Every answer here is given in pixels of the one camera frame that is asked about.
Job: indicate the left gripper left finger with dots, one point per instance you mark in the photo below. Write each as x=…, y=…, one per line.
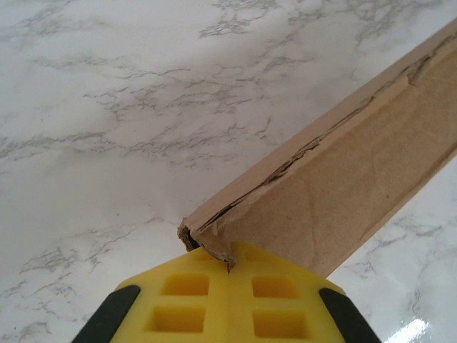
x=143, y=321

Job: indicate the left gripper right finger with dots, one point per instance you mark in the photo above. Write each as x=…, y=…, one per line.
x=314, y=321

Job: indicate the brown cardboard box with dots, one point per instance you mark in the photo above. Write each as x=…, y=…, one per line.
x=357, y=178

